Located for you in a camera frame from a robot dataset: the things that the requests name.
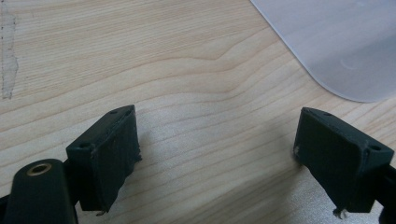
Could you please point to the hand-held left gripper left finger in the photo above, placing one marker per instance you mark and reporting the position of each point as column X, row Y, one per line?
column 106, row 161

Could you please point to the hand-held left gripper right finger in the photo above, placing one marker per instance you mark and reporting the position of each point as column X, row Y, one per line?
column 336, row 161

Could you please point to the translucent white plastic mat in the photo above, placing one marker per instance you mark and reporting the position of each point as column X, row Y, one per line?
column 336, row 40

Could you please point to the strip of clear tape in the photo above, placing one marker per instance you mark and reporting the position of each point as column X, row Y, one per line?
column 8, row 56

